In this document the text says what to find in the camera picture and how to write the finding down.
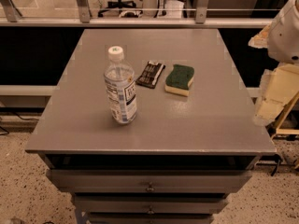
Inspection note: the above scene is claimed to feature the clear plastic water bottle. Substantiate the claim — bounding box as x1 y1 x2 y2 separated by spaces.
104 46 137 124

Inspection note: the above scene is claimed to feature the bottom grey drawer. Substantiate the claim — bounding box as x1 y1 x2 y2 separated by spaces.
89 214 213 224

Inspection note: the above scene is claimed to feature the black snack packet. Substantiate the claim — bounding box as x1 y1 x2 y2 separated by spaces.
135 61 165 89

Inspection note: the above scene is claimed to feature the middle grey drawer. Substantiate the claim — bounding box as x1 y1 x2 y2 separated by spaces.
74 195 228 215

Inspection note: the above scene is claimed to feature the grey drawer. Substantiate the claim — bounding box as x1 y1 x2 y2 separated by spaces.
74 195 228 215
89 214 213 224
46 170 251 193

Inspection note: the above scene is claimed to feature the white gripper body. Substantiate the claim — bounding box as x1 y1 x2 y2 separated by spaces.
267 0 299 63

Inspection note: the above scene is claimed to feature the green yellow sponge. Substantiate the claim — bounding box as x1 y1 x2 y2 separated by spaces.
164 64 194 97

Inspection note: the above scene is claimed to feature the top grey drawer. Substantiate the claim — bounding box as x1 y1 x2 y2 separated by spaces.
46 170 251 193

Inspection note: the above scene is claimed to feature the grey drawer cabinet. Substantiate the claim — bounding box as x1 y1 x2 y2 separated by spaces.
25 28 278 224

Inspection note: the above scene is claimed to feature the black floor cable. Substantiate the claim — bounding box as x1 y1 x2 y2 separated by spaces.
0 110 41 136

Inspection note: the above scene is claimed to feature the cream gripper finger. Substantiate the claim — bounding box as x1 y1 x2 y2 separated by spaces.
248 25 270 49
253 63 299 126

